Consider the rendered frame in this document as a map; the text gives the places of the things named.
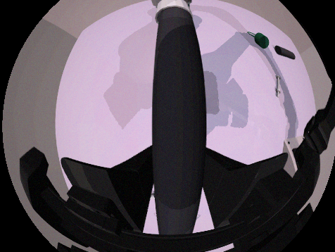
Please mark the grey tapered cup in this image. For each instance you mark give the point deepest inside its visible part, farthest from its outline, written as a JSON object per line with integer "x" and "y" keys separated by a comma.
{"x": 165, "y": 4}

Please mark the dark grey long pipe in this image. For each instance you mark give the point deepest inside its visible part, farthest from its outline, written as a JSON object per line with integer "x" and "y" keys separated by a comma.
{"x": 179, "y": 123}

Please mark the black cylinder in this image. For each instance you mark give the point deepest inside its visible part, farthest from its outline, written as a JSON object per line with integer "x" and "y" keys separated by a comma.
{"x": 284, "y": 52}

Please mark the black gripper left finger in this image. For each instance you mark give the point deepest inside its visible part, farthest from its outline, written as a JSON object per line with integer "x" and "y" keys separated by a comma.
{"x": 128, "y": 184}

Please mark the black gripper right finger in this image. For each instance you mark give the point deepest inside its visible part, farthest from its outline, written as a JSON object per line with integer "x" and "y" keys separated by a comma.
{"x": 227, "y": 183}

